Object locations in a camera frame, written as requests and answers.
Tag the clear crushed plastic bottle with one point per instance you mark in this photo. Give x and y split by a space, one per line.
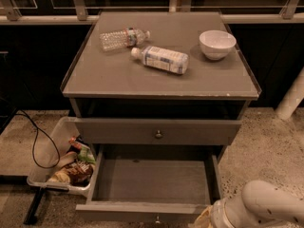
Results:
125 38

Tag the white ceramic bowl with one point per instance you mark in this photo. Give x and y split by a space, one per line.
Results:
216 44

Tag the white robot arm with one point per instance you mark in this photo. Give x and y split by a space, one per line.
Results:
262 173

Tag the grey wooden drawer cabinet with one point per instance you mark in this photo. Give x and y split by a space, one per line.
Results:
113 85

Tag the clear plastic storage bin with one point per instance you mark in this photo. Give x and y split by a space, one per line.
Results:
47 156

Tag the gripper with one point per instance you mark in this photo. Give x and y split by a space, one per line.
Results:
218 213

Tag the grey top drawer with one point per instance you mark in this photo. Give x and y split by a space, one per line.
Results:
157 131

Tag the snack bags in bin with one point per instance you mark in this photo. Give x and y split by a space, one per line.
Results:
76 166

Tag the white labelled plastic bottle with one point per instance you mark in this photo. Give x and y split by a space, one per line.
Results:
162 58

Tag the metal railing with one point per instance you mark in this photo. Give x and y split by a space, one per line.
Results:
52 12

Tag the grey drawer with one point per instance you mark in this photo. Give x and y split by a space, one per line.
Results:
157 131
152 183

